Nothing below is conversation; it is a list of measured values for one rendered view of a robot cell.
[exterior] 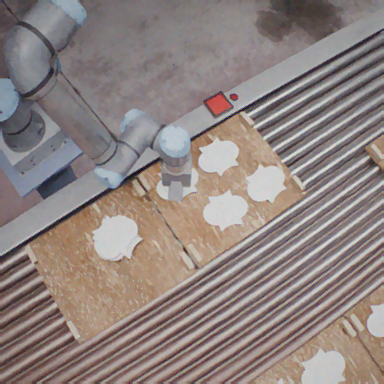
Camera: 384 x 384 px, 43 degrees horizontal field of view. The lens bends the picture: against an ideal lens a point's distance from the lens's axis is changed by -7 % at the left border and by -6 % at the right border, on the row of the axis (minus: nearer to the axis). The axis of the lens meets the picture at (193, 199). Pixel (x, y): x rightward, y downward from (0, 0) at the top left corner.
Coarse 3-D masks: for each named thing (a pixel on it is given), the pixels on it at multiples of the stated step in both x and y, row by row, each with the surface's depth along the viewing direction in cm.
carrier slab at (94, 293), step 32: (128, 192) 160; (64, 224) 156; (96, 224) 157; (160, 224) 157; (64, 256) 153; (96, 256) 153; (160, 256) 153; (64, 288) 150; (96, 288) 150; (128, 288) 150; (160, 288) 150; (96, 320) 147
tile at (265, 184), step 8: (264, 168) 162; (272, 168) 162; (256, 176) 161; (264, 176) 161; (272, 176) 161; (280, 176) 161; (256, 184) 160; (264, 184) 160; (272, 184) 160; (280, 184) 160; (248, 192) 159; (256, 192) 159; (264, 192) 159; (272, 192) 159; (256, 200) 158; (264, 200) 159; (272, 200) 158
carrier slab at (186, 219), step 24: (240, 120) 169; (192, 144) 166; (240, 144) 166; (264, 144) 166; (240, 168) 163; (216, 192) 160; (240, 192) 160; (288, 192) 160; (168, 216) 158; (192, 216) 158; (264, 216) 158; (192, 240) 155; (216, 240) 155; (240, 240) 155
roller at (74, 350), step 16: (368, 160) 166; (336, 176) 164; (320, 192) 162; (288, 208) 160; (304, 208) 161; (272, 224) 159; (256, 240) 158; (224, 256) 155; (208, 272) 154; (176, 288) 152; (160, 304) 151; (128, 320) 149; (96, 336) 147; (64, 352) 145; (80, 352) 145; (32, 368) 144; (48, 368) 143
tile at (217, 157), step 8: (216, 144) 164; (224, 144) 164; (232, 144) 164; (208, 152) 163; (216, 152) 163; (224, 152) 163; (232, 152) 163; (200, 160) 163; (208, 160) 163; (216, 160) 163; (224, 160) 163; (232, 160) 163; (200, 168) 162; (208, 168) 162; (216, 168) 162; (224, 168) 162
